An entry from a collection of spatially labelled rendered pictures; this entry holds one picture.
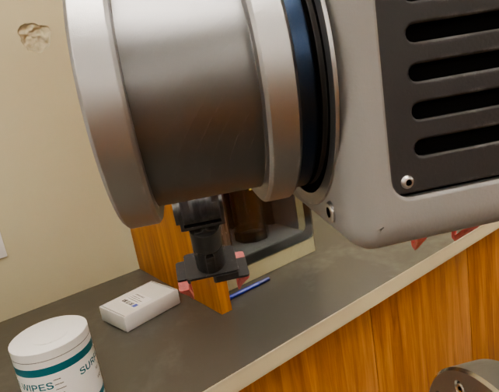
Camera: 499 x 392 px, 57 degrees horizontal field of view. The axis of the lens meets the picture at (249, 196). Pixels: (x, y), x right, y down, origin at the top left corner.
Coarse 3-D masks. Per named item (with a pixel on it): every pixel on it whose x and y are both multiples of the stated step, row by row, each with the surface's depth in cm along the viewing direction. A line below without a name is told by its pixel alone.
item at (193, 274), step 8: (224, 248) 92; (232, 248) 92; (184, 256) 91; (192, 256) 91; (200, 256) 85; (208, 256) 85; (216, 256) 85; (224, 256) 89; (232, 256) 91; (184, 264) 90; (192, 264) 90; (200, 264) 87; (208, 264) 86; (216, 264) 87; (224, 264) 89; (232, 264) 89; (192, 272) 88; (200, 272) 88; (208, 272) 88; (216, 272) 88; (224, 272) 88; (192, 280) 87
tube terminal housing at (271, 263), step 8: (312, 240) 136; (288, 248) 130; (296, 248) 132; (304, 248) 134; (312, 248) 136; (272, 256) 127; (280, 256) 128; (288, 256) 130; (296, 256) 132; (256, 264) 124; (264, 264) 125; (272, 264) 127; (280, 264) 129; (256, 272) 124; (264, 272) 126; (232, 280) 119; (248, 280) 123; (232, 288) 120
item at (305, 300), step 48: (336, 240) 142; (432, 240) 130; (96, 288) 136; (240, 288) 120; (288, 288) 115; (336, 288) 111; (384, 288) 109; (0, 336) 115; (96, 336) 107; (144, 336) 103; (192, 336) 100; (240, 336) 97; (288, 336) 94; (0, 384) 94; (144, 384) 86; (192, 384) 83; (240, 384) 86
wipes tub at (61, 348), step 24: (24, 336) 80; (48, 336) 78; (72, 336) 77; (24, 360) 74; (48, 360) 74; (72, 360) 76; (96, 360) 83; (24, 384) 76; (48, 384) 75; (72, 384) 77; (96, 384) 81
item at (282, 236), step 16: (240, 192) 117; (240, 208) 117; (256, 208) 120; (272, 208) 124; (288, 208) 127; (304, 208) 130; (240, 224) 118; (256, 224) 121; (272, 224) 124; (288, 224) 128; (304, 224) 131; (240, 240) 118; (256, 240) 121; (272, 240) 125; (288, 240) 128; (304, 240) 132; (256, 256) 122
